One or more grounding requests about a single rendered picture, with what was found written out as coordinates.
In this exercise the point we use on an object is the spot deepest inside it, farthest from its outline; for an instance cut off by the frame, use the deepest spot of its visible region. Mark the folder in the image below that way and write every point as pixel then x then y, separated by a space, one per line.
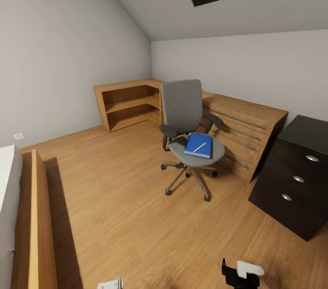
pixel 198 145

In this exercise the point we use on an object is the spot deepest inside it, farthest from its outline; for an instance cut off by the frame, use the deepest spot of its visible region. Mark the swivel chair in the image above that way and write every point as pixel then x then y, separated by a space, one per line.
pixel 183 112

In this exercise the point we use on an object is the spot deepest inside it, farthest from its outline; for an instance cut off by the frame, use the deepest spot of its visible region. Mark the desk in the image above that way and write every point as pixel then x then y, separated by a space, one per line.
pixel 308 133

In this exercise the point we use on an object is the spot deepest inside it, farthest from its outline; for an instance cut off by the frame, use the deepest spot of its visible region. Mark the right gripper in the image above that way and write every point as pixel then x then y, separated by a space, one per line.
pixel 232 278

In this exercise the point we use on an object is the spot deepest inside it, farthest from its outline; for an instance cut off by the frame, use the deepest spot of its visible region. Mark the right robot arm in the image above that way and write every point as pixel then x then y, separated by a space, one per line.
pixel 245 277

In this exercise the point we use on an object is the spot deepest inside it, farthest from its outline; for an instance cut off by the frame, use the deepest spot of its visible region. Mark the bookcase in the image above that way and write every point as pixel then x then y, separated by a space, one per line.
pixel 150 93
pixel 204 95
pixel 118 104

